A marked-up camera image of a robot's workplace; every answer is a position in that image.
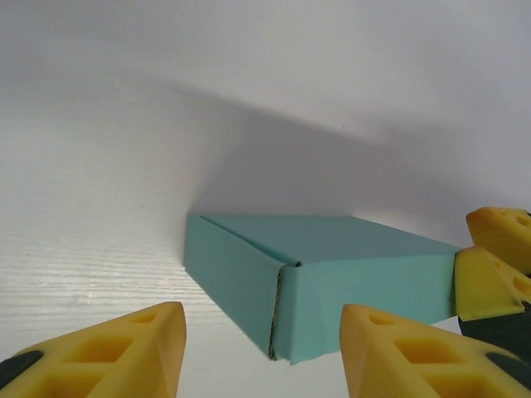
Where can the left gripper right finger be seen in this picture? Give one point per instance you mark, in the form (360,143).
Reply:
(415,360)

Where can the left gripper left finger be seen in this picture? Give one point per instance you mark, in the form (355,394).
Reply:
(103,356)

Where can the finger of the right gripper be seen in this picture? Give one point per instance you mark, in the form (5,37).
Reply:
(500,232)
(485,282)

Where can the teal cardboard box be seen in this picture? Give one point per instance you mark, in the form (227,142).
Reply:
(323,282)

